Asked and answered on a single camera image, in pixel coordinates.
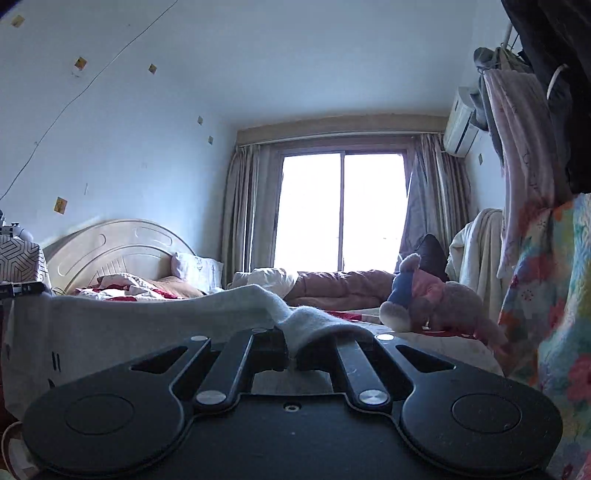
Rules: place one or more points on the white pillow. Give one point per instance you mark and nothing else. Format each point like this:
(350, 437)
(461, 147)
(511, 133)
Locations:
(196, 272)

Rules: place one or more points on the grey hanging garment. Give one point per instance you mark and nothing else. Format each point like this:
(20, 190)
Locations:
(485, 106)

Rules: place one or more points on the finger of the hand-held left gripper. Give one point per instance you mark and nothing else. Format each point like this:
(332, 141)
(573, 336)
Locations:
(23, 289)

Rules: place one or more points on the beige curtain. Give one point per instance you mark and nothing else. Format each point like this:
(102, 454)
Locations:
(434, 194)
(244, 207)

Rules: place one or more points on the window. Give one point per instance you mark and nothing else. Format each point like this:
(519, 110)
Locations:
(341, 207)

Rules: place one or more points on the pink hanging garment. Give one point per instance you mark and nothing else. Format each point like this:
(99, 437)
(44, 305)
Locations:
(521, 161)

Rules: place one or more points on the white clothes hanger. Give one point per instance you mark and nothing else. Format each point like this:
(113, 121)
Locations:
(556, 76)

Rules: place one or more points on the dark cushion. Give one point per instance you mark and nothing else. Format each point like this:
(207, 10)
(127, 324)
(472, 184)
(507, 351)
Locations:
(434, 258)

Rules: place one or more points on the floral blanket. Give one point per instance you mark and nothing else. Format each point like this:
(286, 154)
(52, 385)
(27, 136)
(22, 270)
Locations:
(549, 300)

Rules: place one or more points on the bear printed bed sheet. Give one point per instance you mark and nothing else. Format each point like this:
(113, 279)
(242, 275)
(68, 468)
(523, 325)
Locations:
(438, 350)

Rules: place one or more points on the white crumpled cloth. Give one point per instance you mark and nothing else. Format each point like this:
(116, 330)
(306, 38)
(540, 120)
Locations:
(268, 279)

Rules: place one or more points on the wooden curtain box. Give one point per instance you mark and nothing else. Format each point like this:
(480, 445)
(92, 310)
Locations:
(341, 129)

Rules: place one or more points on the grey plush toy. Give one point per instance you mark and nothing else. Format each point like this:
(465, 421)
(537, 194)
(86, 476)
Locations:
(443, 304)

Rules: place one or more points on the wooden headboard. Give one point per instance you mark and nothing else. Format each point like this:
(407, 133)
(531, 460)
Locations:
(115, 244)

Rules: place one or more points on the brown quilt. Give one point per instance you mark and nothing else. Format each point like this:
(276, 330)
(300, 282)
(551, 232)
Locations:
(341, 286)

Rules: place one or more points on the patterned white box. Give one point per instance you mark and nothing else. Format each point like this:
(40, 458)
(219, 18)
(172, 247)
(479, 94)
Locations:
(18, 261)

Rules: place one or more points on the dark hanging garment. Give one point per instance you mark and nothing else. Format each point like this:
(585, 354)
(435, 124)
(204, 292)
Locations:
(554, 37)

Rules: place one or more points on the crumpled pink quilt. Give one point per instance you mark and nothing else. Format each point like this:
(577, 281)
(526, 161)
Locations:
(138, 284)

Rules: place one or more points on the white air conditioner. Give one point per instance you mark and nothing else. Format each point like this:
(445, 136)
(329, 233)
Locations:
(461, 129)

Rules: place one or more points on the cream draped blanket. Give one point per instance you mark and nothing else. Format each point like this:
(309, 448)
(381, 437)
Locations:
(475, 258)

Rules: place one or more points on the white fleece garment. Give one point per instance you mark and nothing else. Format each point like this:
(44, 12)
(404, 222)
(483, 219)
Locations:
(138, 318)

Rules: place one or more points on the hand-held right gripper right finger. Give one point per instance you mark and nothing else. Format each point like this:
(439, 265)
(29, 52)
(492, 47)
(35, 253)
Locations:
(353, 369)

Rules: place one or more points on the white device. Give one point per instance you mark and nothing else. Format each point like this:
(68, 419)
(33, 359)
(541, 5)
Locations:
(14, 229)

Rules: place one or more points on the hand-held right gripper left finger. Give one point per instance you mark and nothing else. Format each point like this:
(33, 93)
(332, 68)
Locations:
(240, 355)

